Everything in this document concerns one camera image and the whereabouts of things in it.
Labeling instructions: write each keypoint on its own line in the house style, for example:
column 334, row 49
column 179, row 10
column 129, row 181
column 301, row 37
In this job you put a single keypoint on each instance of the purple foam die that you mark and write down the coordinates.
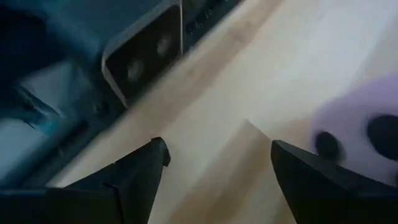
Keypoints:
column 351, row 115

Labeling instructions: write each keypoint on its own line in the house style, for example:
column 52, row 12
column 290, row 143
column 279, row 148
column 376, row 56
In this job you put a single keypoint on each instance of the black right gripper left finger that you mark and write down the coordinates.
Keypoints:
column 109, row 193

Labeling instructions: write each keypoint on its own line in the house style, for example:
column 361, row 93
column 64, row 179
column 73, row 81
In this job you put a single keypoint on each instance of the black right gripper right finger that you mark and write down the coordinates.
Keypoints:
column 326, row 193

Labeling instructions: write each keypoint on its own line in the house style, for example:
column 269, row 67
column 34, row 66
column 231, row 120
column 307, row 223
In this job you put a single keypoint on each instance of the black aluminium table frame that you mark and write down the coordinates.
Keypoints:
column 199, row 21

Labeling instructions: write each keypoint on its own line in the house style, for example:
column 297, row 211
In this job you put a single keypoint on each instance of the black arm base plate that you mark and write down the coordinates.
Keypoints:
column 146, row 53

